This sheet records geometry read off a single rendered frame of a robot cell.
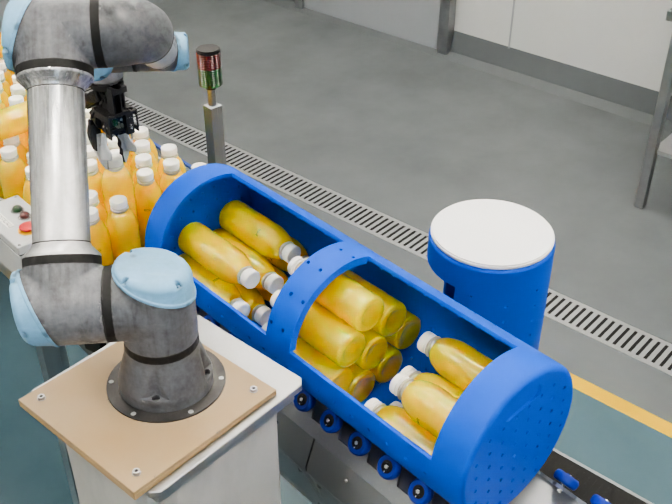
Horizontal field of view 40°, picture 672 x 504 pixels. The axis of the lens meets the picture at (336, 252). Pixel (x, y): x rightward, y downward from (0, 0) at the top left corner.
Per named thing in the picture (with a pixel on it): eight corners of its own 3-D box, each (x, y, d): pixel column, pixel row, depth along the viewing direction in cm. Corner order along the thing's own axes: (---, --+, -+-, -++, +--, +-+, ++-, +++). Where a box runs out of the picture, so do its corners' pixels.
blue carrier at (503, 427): (460, 551, 149) (461, 437, 131) (158, 304, 202) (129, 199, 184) (568, 450, 163) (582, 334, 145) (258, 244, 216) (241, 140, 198)
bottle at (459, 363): (525, 375, 149) (437, 320, 161) (499, 410, 148) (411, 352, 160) (535, 392, 155) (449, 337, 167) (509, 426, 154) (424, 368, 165)
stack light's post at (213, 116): (235, 410, 307) (210, 109, 244) (228, 403, 309) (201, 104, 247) (245, 404, 309) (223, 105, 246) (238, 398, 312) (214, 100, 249)
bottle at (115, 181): (130, 245, 215) (120, 173, 204) (103, 239, 217) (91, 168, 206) (145, 229, 221) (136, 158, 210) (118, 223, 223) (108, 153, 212)
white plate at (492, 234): (512, 189, 223) (511, 193, 224) (409, 212, 214) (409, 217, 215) (579, 249, 202) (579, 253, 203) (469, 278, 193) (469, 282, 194)
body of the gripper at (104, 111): (110, 144, 196) (102, 91, 190) (89, 130, 202) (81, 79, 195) (141, 133, 201) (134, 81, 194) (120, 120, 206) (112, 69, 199)
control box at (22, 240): (26, 287, 196) (17, 247, 191) (-16, 247, 209) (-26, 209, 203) (68, 268, 202) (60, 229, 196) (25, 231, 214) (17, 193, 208)
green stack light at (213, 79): (208, 91, 239) (206, 73, 237) (193, 83, 243) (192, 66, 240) (227, 84, 243) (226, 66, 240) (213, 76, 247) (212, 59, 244)
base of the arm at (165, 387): (151, 428, 140) (144, 379, 135) (101, 378, 149) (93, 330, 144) (232, 385, 148) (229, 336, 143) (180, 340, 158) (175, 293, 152)
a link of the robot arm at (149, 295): (199, 355, 139) (192, 282, 132) (108, 362, 138) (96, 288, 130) (200, 308, 149) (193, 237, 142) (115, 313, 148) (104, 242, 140)
